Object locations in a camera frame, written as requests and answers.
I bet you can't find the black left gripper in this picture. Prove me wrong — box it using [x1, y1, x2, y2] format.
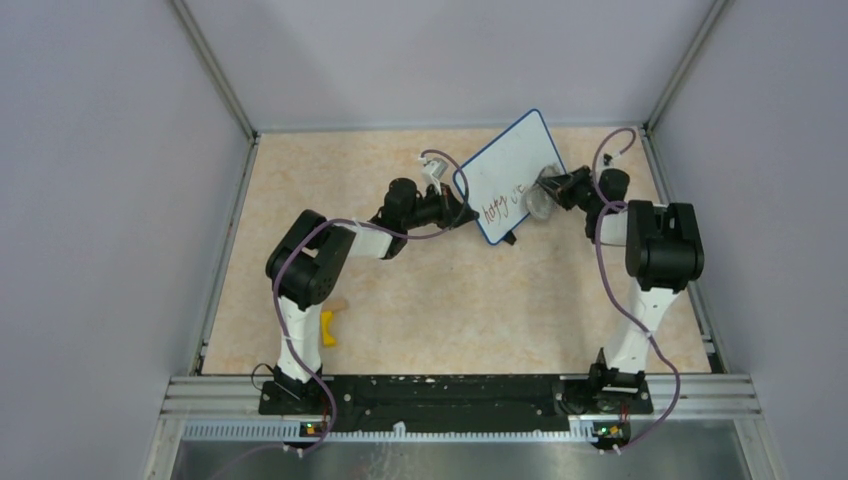
[403, 183, 478, 232]

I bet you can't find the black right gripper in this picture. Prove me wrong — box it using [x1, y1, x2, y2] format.
[536, 166, 599, 215]

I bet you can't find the grey oval whiteboard eraser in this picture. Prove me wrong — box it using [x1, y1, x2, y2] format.
[524, 164, 561, 221]

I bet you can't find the blue-framed small whiteboard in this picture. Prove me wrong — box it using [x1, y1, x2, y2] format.
[452, 109, 565, 245]

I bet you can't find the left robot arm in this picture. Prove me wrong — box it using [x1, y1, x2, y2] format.
[259, 178, 479, 415]

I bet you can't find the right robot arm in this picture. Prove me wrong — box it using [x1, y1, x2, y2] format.
[531, 166, 705, 414]

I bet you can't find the black whiteboard foot clip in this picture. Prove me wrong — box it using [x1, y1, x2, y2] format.
[503, 231, 517, 246]

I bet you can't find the tan wooden block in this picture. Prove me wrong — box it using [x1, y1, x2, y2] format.
[326, 298, 349, 312]

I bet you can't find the yellow toy block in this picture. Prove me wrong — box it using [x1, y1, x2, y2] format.
[320, 311, 337, 348]

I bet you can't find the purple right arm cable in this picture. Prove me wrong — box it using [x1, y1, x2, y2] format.
[591, 127, 682, 458]

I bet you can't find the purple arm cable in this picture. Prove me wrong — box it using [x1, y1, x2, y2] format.
[591, 127, 682, 458]
[211, 148, 475, 465]

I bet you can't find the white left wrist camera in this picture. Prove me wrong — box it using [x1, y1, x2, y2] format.
[418, 156, 449, 188]

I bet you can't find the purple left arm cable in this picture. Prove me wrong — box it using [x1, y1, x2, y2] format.
[211, 148, 475, 465]

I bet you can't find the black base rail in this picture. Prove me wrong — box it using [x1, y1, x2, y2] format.
[258, 374, 654, 434]

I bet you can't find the aluminium corner post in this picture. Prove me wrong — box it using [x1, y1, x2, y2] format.
[643, 0, 734, 136]
[167, 0, 258, 144]

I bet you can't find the white slotted cable duct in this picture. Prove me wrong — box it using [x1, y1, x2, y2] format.
[182, 420, 597, 443]

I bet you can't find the left aluminium corner post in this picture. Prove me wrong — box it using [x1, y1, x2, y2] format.
[167, 0, 258, 144]

